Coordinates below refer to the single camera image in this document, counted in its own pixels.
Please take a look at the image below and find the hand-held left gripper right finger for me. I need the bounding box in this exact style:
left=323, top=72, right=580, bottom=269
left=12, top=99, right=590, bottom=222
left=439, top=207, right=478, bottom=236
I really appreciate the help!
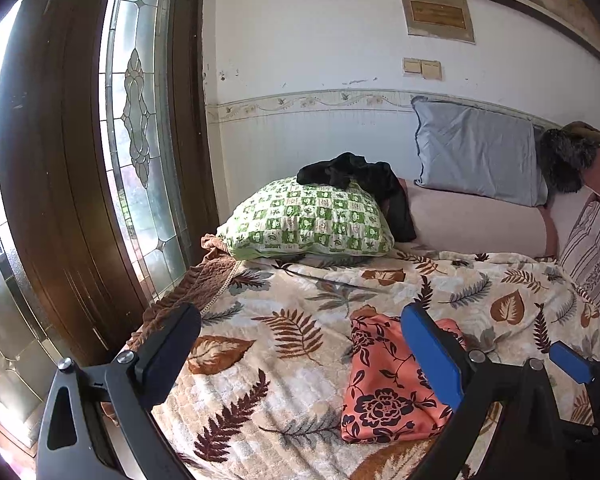
left=401, top=302, right=571, bottom=480

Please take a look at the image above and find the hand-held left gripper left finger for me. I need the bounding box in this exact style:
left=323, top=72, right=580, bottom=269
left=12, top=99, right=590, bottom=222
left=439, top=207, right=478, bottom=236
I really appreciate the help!
left=36, top=302, right=202, bottom=480

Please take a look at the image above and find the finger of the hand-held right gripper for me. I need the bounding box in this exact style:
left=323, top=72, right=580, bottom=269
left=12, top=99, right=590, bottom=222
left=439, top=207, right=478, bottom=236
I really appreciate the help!
left=549, top=341, right=600, bottom=428

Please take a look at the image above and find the orange floral garment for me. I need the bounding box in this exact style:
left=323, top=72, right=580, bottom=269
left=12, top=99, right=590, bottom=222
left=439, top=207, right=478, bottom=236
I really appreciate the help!
left=340, top=314, right=468, bottom=445

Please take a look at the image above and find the brown quilted bedspread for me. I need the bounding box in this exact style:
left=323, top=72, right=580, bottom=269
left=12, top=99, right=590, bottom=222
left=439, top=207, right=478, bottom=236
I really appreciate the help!
left=130, top=232, right=243, bottom=356

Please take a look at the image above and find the striped cushion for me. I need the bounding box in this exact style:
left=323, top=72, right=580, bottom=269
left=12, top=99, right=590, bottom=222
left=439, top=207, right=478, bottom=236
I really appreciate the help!
left=555, top=199, right=600, bottom=323

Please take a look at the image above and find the leaf print fleece blanket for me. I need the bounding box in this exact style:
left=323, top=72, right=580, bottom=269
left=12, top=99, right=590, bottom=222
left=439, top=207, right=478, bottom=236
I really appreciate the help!
left=125, top=250, right=600, bottom=480

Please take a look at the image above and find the pink bolster cushion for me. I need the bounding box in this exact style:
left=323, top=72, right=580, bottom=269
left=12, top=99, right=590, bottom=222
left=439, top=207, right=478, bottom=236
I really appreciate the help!
left=397, top=177, right=558, bottom=258

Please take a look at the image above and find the green checked pillow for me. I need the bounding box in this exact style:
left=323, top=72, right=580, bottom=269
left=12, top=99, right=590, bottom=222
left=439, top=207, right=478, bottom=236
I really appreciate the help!
left=216, top=176, right=396, bottom=261

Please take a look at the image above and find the black garment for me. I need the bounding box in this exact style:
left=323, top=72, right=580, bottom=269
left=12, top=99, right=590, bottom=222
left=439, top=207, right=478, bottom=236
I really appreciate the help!
left=296, top=152, right=417, bottom=243

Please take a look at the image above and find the dark furry cushion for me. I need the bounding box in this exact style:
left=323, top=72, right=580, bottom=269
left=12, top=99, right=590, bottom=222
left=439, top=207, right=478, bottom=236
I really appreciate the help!
left=536, top=129, right=598, bottom=195

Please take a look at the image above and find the grey-blue pillow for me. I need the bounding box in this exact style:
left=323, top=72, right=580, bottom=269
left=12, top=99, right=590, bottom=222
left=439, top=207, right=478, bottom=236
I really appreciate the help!
left=411, top=95, right=548, bottom=207

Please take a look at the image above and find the brown wooden door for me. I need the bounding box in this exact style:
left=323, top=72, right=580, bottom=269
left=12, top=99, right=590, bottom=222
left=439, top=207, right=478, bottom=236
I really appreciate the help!
left=0, top=0, right=221, bottom=461

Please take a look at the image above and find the brown cloth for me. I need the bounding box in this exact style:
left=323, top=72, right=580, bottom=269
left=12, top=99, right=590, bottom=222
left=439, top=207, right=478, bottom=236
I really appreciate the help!
left=562, top=121, right=600, bottom=150

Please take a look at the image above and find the leaded glass door panel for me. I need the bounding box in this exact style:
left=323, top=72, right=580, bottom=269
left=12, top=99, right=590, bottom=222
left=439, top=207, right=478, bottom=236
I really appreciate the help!
left=99, top=0, right=191, bottom=293

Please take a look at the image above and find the wall plaque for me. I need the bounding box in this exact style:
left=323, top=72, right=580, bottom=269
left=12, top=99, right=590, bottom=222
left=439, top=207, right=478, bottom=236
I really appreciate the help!
left=399, top=0, right=476, bottom=45

